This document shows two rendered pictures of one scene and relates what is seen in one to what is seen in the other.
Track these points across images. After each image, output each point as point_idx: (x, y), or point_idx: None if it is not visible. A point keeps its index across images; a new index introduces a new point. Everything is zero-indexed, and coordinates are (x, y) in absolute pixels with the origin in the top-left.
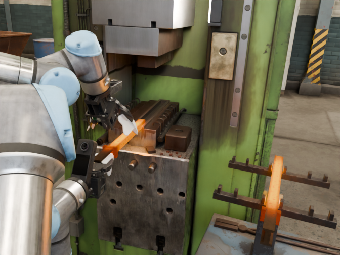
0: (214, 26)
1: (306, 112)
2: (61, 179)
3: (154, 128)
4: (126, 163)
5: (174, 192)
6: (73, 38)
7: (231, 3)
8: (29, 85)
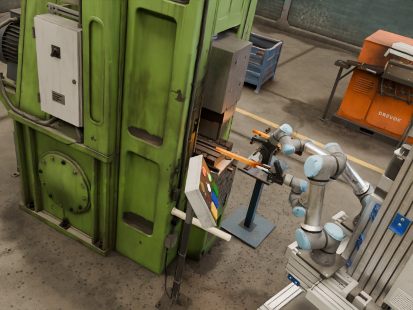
0: None
1: (3, 64)
2: (5, 274)
3: (225, 147)
4: (225, 171)
5: (234, 169)
6: (289, 129)
7: None
8: (335, 145)
